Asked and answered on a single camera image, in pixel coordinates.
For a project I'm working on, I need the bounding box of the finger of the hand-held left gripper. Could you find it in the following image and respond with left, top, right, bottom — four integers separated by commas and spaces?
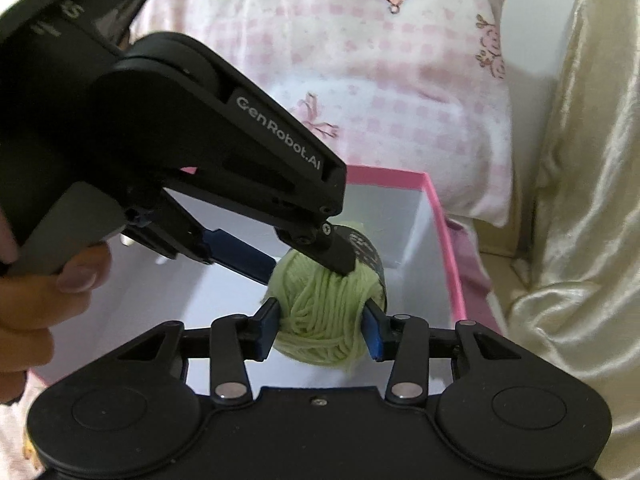
274, 219, 357, 277
124, 189, 277, 287

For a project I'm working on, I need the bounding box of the green yarn ball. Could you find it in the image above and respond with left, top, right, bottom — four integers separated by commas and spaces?
259, 222, 392, 372

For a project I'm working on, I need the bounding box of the beige striped cushion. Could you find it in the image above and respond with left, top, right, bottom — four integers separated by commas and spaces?
475, 0, 640, 480

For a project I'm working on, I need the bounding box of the person's left hand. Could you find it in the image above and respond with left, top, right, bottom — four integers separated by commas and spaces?
0, 207, 114, 406

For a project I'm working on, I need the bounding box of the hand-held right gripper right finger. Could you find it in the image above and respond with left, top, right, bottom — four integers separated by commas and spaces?
361, 300, 546, 404

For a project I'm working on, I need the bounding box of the pink checkered pillow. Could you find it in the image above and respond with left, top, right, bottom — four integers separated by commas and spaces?
134, 0, 517, 229

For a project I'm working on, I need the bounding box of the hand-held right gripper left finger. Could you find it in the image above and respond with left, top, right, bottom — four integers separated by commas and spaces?
97, 297, 282, 404

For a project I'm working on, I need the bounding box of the pink cardboard box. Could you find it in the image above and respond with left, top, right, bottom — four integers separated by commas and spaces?
27, 162, 469, 397

